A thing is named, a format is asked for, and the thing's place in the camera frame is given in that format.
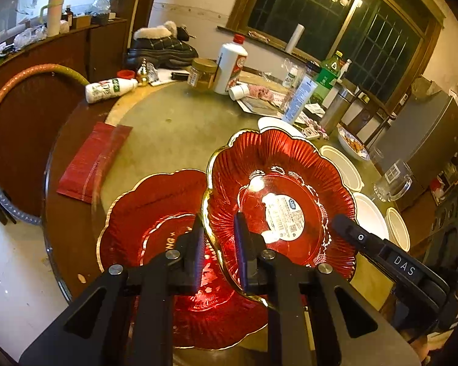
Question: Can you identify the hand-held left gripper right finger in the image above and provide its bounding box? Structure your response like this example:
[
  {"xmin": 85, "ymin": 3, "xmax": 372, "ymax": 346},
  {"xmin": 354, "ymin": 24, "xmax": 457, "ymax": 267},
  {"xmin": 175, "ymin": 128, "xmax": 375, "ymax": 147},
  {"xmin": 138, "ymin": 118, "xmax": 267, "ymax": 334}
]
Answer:
[{"xmin": 233, "ymin": 211, "xmax": 422, "ymax": 366}]

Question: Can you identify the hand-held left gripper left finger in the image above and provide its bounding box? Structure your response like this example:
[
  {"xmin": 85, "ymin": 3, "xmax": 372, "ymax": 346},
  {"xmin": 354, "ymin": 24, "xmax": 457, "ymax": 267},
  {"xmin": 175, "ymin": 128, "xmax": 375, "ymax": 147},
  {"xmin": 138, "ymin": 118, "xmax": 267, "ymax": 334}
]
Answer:
[{"xmin": 19, "ymin": 213, "xmax": 207, "ymax": 366}]

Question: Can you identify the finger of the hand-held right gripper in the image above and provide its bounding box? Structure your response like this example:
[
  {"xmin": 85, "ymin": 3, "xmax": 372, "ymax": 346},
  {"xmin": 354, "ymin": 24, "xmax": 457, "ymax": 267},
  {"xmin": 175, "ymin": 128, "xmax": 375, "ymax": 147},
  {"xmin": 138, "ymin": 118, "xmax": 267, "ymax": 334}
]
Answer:
[{"xmin": 330, "ymin": 213, "xmax": 453, "ymax": 330}]

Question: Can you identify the white bowl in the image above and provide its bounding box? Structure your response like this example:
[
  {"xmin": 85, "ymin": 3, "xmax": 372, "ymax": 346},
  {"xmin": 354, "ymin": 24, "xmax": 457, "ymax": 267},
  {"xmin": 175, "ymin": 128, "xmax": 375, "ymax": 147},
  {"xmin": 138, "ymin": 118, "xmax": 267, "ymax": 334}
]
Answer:
[
  {"xmin": 385, "ymin": 206, "xmax": 411, "ymax": 252},
  {"xmin": 320, "ymin": 145, "xmax": 364, "ymax": 193},
  {"xmin": 351, "ymin": 192, "xmax": 390, "ymax": 242}
]

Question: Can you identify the red gold-rimmed plate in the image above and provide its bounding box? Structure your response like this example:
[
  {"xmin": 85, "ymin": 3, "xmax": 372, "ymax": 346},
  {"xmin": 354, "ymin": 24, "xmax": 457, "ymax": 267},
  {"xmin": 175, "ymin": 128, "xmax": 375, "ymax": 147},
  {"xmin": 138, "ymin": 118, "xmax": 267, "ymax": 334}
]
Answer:
[{"xmin": 96, "ymin": 168, "xmax": 270, "ymax": 350}]

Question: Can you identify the red plate with white sticker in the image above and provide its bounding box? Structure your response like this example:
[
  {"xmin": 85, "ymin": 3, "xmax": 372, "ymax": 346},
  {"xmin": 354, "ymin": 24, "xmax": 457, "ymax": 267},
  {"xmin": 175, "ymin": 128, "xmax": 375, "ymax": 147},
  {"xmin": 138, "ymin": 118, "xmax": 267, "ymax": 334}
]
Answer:
[{"xmin": 204, "ymin": 127, "xmax": 357, "ymax": 306}]

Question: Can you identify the clear glass mug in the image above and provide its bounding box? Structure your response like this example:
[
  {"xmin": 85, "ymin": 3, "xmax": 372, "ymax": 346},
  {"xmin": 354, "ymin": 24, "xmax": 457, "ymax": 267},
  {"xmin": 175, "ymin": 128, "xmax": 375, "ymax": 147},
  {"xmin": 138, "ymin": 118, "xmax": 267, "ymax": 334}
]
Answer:
[{"xmin": 373, "ymin": 159, "xmax": 415, "ymax": 203}]

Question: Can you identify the patterned bowl with food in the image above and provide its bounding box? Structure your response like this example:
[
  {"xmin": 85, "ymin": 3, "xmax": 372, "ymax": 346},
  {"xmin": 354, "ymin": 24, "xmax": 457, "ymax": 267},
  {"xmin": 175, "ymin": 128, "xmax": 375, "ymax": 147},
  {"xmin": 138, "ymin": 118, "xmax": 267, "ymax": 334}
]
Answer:
[{"xmin": 336, "ymin": 125, "xmax": 371, "ymax": 161}]

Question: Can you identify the grey cabinet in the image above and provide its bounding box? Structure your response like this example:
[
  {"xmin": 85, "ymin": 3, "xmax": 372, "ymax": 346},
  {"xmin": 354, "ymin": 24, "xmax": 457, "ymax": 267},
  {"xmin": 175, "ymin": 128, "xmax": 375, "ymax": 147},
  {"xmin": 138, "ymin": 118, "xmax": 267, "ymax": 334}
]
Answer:
[{"xmin": 370, "ymin": 84, "xmax": 458, "ymax": 199}]

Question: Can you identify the wooden chair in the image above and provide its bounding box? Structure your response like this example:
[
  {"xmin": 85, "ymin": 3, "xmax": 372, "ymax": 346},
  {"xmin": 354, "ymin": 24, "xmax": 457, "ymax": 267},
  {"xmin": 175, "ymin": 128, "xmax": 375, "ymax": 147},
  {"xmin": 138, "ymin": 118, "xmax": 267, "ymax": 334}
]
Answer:
[{"xmin": 351, "ymin": 88, "xmax": 394, "ymax": 145}]

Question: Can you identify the steel thermos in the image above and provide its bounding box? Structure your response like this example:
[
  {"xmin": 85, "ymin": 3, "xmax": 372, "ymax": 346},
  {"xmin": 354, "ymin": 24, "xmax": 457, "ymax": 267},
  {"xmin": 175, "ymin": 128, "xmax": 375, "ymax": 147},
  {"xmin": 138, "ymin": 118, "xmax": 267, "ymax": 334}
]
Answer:
[{"xmin": 320, "ymin": 86, "xmax": 354, "ymax": 134}]

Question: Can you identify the red foil packet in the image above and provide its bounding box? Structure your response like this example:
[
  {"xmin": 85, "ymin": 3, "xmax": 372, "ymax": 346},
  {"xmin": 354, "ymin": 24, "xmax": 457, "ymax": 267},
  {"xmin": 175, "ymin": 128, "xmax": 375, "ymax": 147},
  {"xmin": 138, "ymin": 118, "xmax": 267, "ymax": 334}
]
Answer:
[{"xmin": 56, "ymin": 122, "xmax": 133, "ymax": 203}]

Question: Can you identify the flat tray with papers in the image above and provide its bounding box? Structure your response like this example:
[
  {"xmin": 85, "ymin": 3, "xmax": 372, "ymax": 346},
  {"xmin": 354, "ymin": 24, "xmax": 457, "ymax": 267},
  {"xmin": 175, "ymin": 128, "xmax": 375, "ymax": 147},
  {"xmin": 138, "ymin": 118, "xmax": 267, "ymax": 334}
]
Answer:
[{"xmin": 238, "ymin": 91, "xmax": 291, "ymax": 117}]

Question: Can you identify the blue and white tube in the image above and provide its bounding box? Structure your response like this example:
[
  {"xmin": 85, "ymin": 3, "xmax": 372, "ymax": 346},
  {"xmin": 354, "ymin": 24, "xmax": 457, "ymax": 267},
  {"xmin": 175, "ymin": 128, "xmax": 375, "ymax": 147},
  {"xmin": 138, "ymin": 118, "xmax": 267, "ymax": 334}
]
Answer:
[{"xmin": 282, "ymin": 76, "xmax": 318, "ymax": 124}]

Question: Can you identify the small white cup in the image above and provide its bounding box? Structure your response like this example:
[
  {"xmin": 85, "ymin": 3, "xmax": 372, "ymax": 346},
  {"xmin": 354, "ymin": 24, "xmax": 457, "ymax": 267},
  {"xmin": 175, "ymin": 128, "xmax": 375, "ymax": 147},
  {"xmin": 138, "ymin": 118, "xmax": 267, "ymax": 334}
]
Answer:
[{"xmin": 229, "ymin": 83, "xmax": 249, "ymax": 101}]

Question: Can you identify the pink cloth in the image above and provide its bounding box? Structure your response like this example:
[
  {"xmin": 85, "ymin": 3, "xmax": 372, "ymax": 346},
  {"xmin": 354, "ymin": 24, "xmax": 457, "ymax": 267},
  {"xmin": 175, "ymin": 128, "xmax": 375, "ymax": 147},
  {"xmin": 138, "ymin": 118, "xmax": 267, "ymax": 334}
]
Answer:
[{"xmin": 248, "ymin": 84, "xmax": 277, "ymax": 102}]

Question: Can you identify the green plastic bottle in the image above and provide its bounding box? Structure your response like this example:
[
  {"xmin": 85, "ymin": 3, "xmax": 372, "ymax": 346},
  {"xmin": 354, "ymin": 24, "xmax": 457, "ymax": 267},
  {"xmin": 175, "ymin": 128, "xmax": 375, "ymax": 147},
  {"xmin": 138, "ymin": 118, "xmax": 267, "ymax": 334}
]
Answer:
[{"xmin": 313, "ymin": 51, "xmax": 344, "ymax": 103}]

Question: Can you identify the dark jar with black lid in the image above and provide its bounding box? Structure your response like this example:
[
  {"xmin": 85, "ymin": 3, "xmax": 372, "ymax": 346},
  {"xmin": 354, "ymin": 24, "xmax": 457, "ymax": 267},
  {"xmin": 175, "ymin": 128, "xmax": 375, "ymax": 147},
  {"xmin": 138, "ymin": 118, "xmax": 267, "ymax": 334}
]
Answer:
[{"xmin": 303, "ymin": 61, "xmax": 321, "ymax": 84}]

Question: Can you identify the jar with gold lid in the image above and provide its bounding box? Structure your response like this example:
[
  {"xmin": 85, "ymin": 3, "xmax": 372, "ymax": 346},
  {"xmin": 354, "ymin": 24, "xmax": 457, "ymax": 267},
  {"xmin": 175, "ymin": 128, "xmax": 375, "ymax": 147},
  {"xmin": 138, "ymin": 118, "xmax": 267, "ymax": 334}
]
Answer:
[{"xmin": 187, "ymin": 58, "xmax": 218, "ymax": 91}]

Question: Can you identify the white bottle with green label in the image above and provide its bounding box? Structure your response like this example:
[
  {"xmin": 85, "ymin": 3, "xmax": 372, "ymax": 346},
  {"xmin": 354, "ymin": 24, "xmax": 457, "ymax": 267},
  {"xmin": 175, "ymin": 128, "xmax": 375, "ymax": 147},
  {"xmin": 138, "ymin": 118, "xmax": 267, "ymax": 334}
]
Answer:
[{"xmin": 85, "ymin": 77, "xmax": 139, "ymax": 104}]

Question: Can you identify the small golden glass bottle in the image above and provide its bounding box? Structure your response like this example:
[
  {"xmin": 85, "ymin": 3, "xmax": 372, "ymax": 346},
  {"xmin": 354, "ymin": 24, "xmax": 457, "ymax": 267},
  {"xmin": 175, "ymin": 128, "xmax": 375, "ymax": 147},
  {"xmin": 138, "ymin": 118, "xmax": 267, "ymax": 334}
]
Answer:
[{"xmin": 136, "ymin": 58, "xmax": 150, "ymax": 86}]

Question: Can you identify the white liquor bottle red cap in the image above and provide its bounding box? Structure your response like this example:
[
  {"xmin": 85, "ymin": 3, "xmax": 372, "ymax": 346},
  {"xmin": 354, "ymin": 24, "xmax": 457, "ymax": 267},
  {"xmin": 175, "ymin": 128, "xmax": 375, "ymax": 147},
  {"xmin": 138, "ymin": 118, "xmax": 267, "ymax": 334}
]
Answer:
[{"xmin": 214, "ymin": 34, "xmax": 249, "ymax": 96}]

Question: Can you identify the round brown table board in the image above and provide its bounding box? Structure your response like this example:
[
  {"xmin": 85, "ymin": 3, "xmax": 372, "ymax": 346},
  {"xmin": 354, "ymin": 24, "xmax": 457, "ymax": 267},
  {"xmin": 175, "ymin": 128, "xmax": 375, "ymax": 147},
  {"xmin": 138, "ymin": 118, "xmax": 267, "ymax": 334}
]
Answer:
[{"xmin": 0, "ymin": 72, "xmax": 88, "ymax": 218}]

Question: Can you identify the white paper roll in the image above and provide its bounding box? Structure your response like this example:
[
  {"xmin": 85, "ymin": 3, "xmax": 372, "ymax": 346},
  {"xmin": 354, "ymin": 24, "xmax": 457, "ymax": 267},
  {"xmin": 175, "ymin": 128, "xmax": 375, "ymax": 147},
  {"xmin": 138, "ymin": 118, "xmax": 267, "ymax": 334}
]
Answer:
[{"xmin": 284, "ymin": 24, "xmax": 305, "ymax": 53}]

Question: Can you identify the wooden framed window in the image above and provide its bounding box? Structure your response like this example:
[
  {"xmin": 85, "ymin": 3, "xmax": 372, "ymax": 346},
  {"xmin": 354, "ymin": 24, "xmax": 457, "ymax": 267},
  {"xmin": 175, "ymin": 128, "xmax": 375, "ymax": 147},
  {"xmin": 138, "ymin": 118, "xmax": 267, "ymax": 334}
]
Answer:
[{"xmin": 229, "ymin": 0, "xmax": 447, "ymax": 103}]

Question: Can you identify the dark wooden cabinet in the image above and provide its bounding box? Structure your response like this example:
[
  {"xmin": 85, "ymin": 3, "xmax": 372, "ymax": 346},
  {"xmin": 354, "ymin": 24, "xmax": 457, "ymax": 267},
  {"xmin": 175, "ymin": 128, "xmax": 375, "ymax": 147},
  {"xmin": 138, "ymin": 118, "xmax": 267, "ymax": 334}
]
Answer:
[{"xmin": 0, "ymin": 19, "xmax": 128, "ymax": 96}]

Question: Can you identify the multicoloured hula hoop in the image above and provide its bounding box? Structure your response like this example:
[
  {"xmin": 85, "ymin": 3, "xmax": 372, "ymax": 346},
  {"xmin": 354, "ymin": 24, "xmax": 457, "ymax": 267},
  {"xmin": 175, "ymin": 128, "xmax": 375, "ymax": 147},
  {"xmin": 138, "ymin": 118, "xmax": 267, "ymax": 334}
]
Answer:
[{"xmin": 0, "ymin": 64, "xmax": 90, "ymax": 225}]

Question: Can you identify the white tumbler with straw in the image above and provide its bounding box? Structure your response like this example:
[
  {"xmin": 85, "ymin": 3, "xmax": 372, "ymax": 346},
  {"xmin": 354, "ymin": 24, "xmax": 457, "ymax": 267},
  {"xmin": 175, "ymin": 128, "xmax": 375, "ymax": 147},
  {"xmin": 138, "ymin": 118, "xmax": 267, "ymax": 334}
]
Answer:
[{"xmin": 40, "ymin": 0, "xmax": 65, "ymax": 38}]

